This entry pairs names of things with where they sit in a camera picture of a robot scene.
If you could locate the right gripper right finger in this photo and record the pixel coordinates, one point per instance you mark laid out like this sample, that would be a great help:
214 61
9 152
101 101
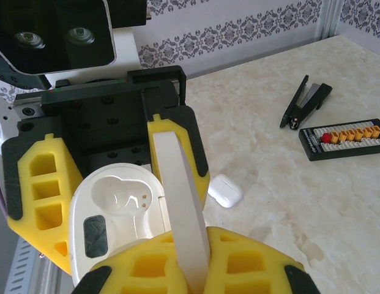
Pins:
254 266

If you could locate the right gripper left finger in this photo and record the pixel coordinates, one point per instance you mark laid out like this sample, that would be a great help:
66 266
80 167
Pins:
147 269

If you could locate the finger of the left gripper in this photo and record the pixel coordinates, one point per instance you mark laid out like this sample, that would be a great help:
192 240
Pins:
168 125
24 183

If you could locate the white earbud charging case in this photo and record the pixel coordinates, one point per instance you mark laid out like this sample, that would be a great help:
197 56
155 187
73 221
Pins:
177 190
225 191

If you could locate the black board yellow connectors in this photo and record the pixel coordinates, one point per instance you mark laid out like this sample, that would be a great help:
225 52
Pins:
345 137

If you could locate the black stapler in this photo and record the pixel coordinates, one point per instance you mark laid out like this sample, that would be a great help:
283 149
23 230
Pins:
322 92

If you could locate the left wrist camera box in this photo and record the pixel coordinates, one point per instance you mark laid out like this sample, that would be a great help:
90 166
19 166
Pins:
55 30

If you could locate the aluminium frame post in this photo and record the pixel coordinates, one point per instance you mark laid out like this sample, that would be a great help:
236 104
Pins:
325 15

